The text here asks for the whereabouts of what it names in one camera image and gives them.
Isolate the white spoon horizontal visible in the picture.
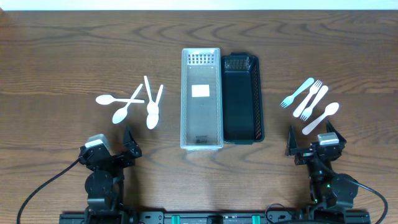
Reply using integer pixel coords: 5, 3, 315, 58
95, 95, 145, 105

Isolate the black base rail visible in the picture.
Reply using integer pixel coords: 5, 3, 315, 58
59, 210, 371, 224

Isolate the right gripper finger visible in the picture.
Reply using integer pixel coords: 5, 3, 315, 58
285, 125, 298, 156
326, 120, 346, 144

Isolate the white spoon diagonal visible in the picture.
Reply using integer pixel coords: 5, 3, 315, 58
112, 84, 143, 124

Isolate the mint green plastic fork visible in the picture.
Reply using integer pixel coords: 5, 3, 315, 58
280, 77, 315, 108

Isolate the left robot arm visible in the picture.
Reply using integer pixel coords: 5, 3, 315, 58
78, 126, 142, 213

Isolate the white fork tines up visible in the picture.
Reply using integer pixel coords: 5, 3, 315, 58
293, 80, 322, 118

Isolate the white fork tines down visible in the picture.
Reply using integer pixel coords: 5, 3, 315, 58
300, 85, 328, 121

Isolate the white label in tray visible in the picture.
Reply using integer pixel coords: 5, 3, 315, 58
192, 85, 210, 98

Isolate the clear plastic organizer tray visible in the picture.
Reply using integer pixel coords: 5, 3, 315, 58
180, 48, 224, 151

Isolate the black plastic mesh basket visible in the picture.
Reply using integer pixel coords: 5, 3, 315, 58
221, 53, 265, 144

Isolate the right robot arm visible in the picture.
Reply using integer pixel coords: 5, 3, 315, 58
285, 121, 358, 216

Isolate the white spoon of pair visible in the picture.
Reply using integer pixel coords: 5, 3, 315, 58
146, 85, 164, 129
144, 76, 159, 114

